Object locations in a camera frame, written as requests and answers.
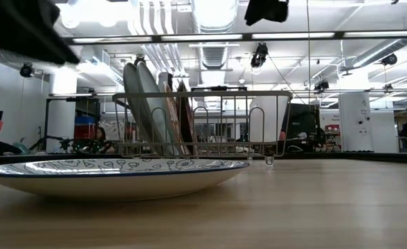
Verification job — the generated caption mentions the blue storage bin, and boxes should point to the blue storage bin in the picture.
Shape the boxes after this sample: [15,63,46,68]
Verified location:
[73,115,98,126]

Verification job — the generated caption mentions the black aluminium table frame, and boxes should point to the black aluminium table frame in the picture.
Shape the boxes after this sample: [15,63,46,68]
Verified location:
[0,151,407,165]

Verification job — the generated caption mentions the clear plastic cutlery holder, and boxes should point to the clear plastic cutlery holder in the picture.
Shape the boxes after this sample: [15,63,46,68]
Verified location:
[249,95,291,145]

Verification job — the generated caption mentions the white pillar with devices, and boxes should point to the white pillar with devices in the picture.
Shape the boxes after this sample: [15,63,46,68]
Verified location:
[338,91,376,154]

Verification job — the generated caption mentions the dark brown plate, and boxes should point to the dark brown plate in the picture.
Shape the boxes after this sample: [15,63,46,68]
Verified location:
[176,80,197,156]

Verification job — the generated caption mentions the metal wire dish rack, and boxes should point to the metal wire dish rack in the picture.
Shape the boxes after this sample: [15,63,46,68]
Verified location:
[111,90,293,167]

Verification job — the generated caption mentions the black overhead bar with lights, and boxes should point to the black overhead bar with lights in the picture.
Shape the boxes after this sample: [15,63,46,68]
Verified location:
[62,30,407,46]

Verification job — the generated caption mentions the black shelf frame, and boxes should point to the black shelf frame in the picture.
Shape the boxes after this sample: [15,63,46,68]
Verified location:
[44,96,101,154]

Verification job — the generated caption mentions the white plate blue floral print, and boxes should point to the white plate blue floral print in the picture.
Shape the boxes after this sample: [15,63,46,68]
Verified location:
[0,158,251,202]

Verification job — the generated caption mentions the silver ceiling air duct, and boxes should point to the silver ceiling air duct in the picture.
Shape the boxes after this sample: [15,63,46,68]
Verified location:
[190,0,239,71]

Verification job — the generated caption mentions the light blue round plate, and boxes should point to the light blue round plate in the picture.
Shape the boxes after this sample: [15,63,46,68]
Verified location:
[135,61,179,156]

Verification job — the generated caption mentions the black ceiling camera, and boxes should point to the black ceiling camera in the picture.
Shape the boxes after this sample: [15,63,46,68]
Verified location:
[19,62,35,79]
[250,42,270,69]

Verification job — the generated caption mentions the black monitor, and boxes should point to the black monitor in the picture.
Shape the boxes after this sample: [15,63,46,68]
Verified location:
[280,102,326,152]

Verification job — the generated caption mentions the grey round plate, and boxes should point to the grey round plate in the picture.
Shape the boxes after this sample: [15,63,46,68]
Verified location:
[122,62,158,156]

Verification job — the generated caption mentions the red storage bin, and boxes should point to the red storage bin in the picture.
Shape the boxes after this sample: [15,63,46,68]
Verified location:
[73,124,98,141]

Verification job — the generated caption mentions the thin hanging cable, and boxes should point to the thin hanging cable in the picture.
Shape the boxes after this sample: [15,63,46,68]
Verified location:
[305,0,312,105]

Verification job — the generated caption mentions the orange patterned round plate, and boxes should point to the orange patterned round plate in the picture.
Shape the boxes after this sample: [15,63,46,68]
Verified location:
[161,81,191,156]

